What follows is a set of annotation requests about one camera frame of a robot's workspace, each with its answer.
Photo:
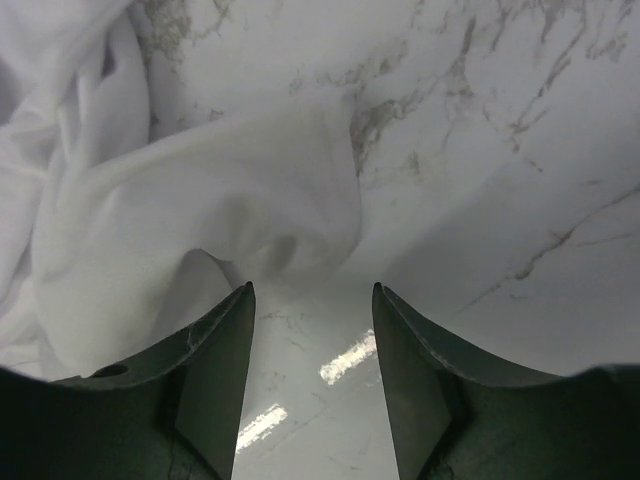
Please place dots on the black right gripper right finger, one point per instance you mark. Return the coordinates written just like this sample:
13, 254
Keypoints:
457, 411

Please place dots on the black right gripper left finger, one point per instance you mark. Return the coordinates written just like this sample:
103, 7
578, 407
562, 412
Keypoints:
171, 411

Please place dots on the white t-shirt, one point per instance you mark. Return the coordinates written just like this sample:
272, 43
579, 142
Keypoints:
111, 241

